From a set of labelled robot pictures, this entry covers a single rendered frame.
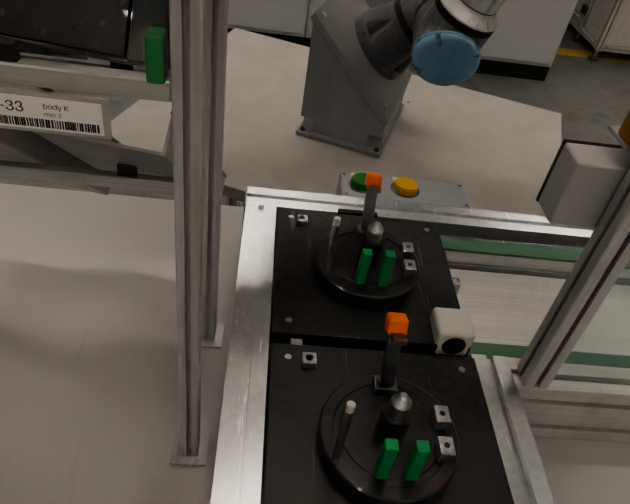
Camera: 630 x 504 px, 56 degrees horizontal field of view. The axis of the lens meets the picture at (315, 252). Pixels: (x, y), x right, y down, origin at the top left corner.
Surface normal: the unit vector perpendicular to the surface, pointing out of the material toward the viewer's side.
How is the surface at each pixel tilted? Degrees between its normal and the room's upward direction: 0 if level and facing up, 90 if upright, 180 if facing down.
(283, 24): 90
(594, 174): 90
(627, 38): 90
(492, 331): 0
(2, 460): 0
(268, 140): 0
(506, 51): 90
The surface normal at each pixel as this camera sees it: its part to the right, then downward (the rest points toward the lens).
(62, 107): 0.02, 0.65
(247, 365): 0.14, -0.75
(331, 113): -0.31, 0.59
